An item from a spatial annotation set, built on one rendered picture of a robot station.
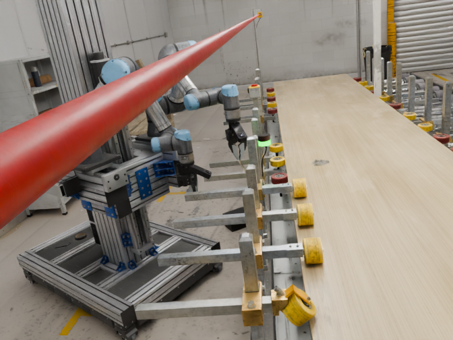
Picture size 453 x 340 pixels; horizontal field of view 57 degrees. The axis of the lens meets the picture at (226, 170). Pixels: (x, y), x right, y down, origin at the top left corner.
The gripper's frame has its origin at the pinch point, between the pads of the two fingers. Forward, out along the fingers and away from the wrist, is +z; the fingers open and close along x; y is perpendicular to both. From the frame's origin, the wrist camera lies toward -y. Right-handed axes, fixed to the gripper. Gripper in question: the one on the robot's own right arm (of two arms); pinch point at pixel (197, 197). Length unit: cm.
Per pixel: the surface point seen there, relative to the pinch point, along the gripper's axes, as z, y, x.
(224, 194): -12.1, -17.8, 26.5
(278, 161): -7.8, -42.2, -21.0
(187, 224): -12, -6, 52
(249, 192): -32, -32, 72
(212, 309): -12, -21, 102
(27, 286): 83, 149, -56
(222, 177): -1.1, -10.5, -23.5
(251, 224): -21, -31, 73
